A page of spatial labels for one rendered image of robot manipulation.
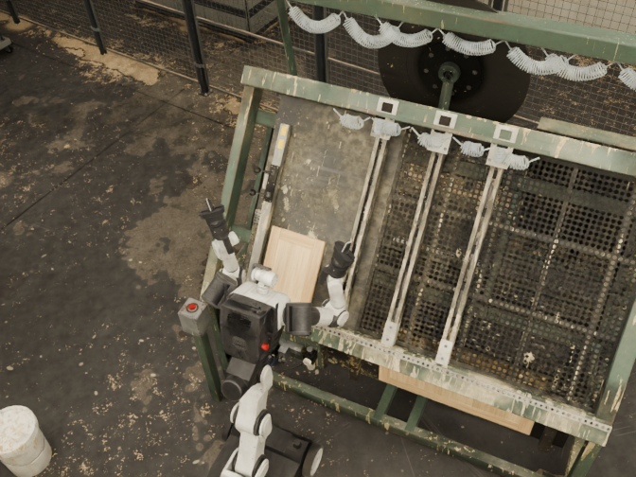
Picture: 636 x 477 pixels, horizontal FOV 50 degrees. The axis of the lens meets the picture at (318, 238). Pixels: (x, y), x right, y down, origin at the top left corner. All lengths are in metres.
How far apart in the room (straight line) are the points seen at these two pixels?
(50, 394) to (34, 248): 1.39
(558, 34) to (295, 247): 1.64
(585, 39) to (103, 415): 3.46
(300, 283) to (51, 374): 1.99
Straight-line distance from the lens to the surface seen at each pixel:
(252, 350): 3.13
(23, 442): 4.26
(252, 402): 3.51
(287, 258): 3.63
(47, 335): 5.10
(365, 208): 3.40
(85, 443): 4.54
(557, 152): 3.23
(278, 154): 3.60
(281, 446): 4.04
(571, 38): 3.33
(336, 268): 3.02
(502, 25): 3.36
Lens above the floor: 3.79
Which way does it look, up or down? 47 degrees down
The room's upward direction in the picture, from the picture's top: 4 degrees counter-clockwise
